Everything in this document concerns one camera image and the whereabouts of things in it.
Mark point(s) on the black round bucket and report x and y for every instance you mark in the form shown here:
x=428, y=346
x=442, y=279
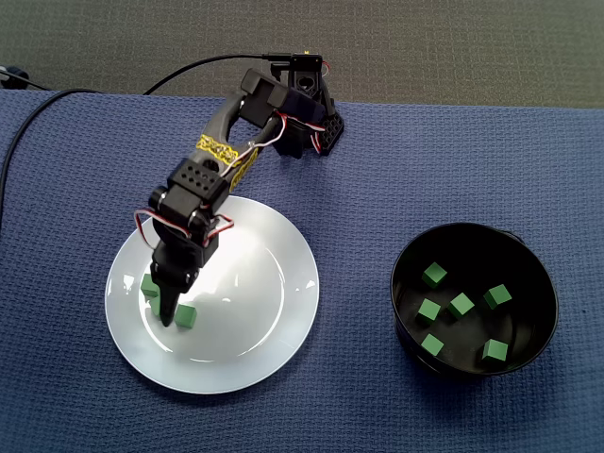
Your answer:
x=528, y=264

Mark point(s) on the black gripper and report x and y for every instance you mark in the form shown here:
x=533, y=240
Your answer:
x=173, y=279

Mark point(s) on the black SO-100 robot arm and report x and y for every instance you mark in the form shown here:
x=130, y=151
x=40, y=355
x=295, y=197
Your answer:
x=264, y=99

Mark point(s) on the blue woven table cloth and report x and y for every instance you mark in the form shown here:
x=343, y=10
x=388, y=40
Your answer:
x=330, y=415

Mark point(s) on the green foam cube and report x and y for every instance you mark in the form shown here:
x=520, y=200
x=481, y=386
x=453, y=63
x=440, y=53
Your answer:
x=494, y=351
x=429, y=311
x=497, y=296
x=432, y=344
x=461, y=305
x=146, y=284
x=186, y=316
x=155, y=305
x=434, y=274

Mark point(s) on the white round plate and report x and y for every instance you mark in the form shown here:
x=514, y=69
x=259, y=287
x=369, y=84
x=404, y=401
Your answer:
x=226, y=358

